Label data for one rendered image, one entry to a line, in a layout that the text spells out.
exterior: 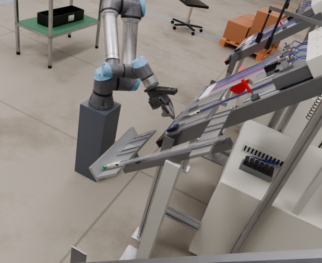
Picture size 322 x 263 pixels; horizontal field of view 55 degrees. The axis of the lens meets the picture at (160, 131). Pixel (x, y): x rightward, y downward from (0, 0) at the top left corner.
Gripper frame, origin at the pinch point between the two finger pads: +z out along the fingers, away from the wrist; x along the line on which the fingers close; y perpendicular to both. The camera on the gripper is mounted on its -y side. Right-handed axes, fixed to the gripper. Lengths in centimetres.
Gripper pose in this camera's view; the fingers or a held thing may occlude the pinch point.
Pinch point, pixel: (174, 116)
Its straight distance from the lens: 163.6
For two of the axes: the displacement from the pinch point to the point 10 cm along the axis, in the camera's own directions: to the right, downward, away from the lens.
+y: -7.7, 3.0, 5.6
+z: 5.0, 8.4, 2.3
